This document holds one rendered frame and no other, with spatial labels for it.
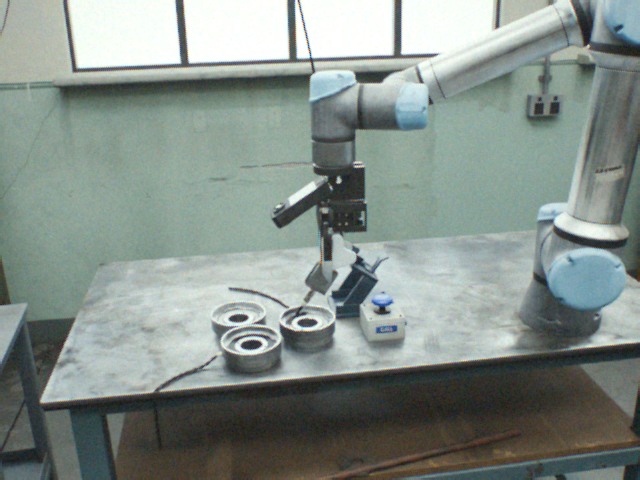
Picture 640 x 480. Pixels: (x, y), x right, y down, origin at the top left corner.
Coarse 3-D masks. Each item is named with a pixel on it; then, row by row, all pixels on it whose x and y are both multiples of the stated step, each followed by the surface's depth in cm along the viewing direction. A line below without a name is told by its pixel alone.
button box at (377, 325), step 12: (360, 312) 125; (372, 312) 122; (384, 312) 121; (396, 312) 122; (360, 324) 126; (372, 324) 119; (384, 324) 120; (396, 324) 120; (372, 336) 120; (384, 336) 121; (396, 336) 121
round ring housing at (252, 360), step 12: (228, 336) 117; (276, 336) 117; (240, 348) 114; (252, 348) 118; (264, 348) 114; (276, 348) 112; (228, 360) 112; (240, 360) 110; (252, 360) 110; (264, 360) 111; (276, 360) 114; (252, 372) 112
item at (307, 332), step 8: (288, 312) 125; (312, 312) 126; (320, 312) 126; (328, 312) 125; (280, 320) 121; (296, 320) 123; (304, 320) 124; (312, 320) 124; (320, 320) 123; (328, 320) 123; (280, 328) 121; (288, 328) 118; (296, 328) 120; (304, 328) 120; (312, 328) 120; (320, 328) 118; (328, 328) 119; (288, 336) 119; (296, 336) 118; (304, 336) 117; (312, 336) 118; (320, 336) 118; (328, 336) 119; (296, 344) 119; (304, 344) 119; (312, 344) 119; (320, 344) 119
